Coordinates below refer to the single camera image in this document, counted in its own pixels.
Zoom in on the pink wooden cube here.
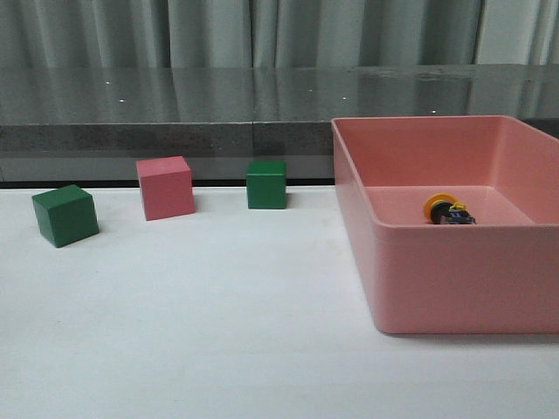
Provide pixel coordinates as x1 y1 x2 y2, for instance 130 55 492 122
135 155 196 221

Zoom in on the grey-green curtain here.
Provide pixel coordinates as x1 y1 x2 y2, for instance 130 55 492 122
1 1 558 68

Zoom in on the left green wooden cube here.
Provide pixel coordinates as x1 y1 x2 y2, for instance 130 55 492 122
31 184 100 248

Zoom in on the pink plastic bin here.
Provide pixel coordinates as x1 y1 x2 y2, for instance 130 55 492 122
332 115 558 333

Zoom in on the right green wooden cube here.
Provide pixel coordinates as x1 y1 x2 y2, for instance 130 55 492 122
246 161 287 210

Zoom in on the yellow push button switch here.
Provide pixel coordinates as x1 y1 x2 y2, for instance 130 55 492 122
423 192 476 225

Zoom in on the dark grey glossy counter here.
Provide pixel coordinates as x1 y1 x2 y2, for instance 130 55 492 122
1 65 558 188

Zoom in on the green wooden cube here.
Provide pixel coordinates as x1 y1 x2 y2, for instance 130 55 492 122
31 184 100 248
246 161 287 210

